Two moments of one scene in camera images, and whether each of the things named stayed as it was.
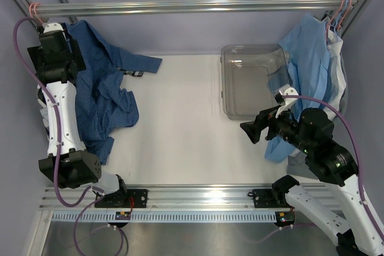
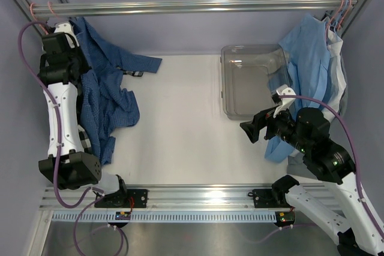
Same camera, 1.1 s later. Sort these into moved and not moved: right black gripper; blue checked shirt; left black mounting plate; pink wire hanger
Moved: pink wire hanger
Not moved: right black gripper; left black mounting plate; blue checked shirt
